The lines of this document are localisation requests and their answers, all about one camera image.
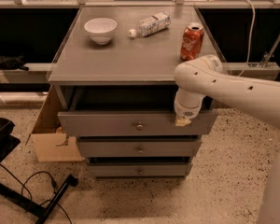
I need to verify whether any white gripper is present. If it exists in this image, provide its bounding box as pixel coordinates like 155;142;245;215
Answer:
175;102;201;127

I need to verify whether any grey top drawer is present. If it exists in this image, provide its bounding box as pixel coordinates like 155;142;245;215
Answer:
58;111;217;137

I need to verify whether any grey drawer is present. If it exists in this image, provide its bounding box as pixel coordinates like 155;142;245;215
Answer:
58;111;217;137
78;139;201;158
88;163;192;178

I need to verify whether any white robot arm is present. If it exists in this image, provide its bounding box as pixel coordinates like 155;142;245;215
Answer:
175;55;280;224

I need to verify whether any grey drawer cabinet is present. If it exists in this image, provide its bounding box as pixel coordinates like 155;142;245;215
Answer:
49;6;214;166

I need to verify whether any grey bottom drawer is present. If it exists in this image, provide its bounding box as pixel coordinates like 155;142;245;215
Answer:
88;163;192;178

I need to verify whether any grey middle drawer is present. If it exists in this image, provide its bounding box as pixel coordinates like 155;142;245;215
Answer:
78;139;201;158

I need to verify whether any red soda can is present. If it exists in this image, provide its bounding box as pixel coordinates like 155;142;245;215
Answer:
180;22;204;61

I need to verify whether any clear plastic water bottle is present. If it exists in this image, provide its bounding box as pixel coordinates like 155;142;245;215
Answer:
129;12;171;38

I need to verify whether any white ceramic bowl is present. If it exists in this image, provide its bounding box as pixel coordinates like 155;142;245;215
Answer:
84;18;117;45

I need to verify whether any brown cardboard box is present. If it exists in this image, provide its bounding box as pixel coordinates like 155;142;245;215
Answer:
31;86;83;162

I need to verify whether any black metal stand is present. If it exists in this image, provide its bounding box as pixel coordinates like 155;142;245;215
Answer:
0;118;78;224

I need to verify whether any black bag on ledge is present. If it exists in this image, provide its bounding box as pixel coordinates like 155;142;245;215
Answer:
0;56;29;71

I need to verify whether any white hanging cable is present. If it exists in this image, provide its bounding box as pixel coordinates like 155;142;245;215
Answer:
237;0;257;77

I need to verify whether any black floor cable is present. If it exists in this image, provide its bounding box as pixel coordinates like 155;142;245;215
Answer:
0;163;73;224

